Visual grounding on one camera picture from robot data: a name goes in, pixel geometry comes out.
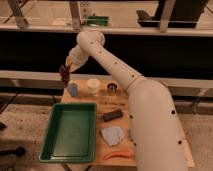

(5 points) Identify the dark grape bunch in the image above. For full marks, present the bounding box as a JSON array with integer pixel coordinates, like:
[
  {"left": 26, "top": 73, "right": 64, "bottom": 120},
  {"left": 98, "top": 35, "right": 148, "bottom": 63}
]
[{"left": 59, "top": 65, "right": 70, "bottom": 84}]

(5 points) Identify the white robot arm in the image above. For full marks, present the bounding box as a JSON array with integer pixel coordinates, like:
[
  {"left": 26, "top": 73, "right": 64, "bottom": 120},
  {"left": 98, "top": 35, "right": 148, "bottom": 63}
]
[{"left": 66, "top": 31, "right": 188, "bottom": 171}]

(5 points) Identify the white paper cup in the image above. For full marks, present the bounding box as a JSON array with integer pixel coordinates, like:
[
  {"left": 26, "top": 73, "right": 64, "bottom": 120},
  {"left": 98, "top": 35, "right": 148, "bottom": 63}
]
[{"left": 86, "top": 78, "right": 100, "bottom": 95}]

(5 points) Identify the small metal cup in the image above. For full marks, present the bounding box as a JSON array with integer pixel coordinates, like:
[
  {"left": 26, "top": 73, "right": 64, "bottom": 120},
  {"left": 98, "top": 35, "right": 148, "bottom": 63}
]
[{"left": 107, "top": 83, "right": 117, "bottom": 95}]

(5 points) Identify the green box on shelf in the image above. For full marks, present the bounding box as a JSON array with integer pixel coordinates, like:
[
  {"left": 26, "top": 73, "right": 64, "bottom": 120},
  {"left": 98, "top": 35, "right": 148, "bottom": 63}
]
[{"left": 86, "top": 15, "right": 109, "bottom": 26}]

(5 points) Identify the black rectangular block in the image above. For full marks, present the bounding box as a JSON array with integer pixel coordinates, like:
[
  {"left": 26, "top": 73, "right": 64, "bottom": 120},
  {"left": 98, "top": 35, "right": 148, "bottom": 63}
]
[{"left": 103, "top": 110, "right": 123, "bottom": 122}]

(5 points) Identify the green plastic tray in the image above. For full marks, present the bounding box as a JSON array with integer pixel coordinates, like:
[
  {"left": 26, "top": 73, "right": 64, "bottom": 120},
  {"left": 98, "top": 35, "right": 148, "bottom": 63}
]
[{"left": 39, "top": 103, "right": 97, "bottom": 163}]

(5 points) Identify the light blue cloth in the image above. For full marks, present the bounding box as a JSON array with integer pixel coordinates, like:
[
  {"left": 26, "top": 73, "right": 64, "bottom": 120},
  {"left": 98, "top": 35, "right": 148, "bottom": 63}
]
[{"left": 101, "top": 126, "right": 125, "bottom": 146}]

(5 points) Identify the orange carrot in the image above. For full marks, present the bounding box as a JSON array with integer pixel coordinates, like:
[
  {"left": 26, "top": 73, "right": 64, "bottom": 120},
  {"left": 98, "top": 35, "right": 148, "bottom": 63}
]
[{"left": 103, "top": 151, "right": 133, "bottom": 160}]

